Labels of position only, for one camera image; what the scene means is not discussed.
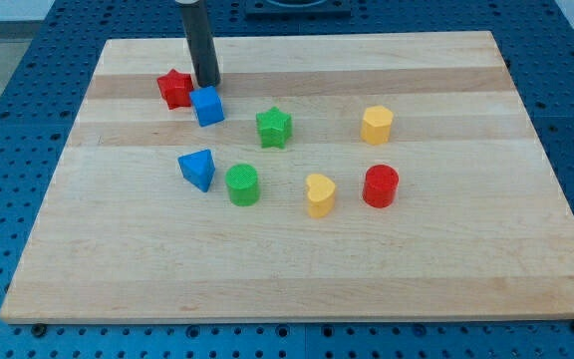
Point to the blue cube block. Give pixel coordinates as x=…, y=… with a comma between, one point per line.
x=207, y=106

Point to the yellow heart block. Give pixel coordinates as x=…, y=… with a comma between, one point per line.
x=320, y=194

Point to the green cylinder block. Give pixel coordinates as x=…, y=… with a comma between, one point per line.
x=242, y=184

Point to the green star block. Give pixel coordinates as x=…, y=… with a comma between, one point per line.
x=274, y=128

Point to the blue triangle block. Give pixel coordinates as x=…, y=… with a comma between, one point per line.
x=198, y=168

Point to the red cylinder block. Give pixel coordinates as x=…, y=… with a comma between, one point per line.
x=380, y=186

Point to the wooden board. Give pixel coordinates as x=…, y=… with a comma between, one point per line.
x=479, y=228

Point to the yellow hexagon block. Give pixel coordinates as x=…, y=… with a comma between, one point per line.
x=376, y=125

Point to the red star block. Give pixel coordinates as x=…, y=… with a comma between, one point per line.
x=174, y=88

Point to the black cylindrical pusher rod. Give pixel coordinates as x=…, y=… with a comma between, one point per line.
x=198, y=35

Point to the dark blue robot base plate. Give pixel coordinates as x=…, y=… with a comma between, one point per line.
x=296, y=8

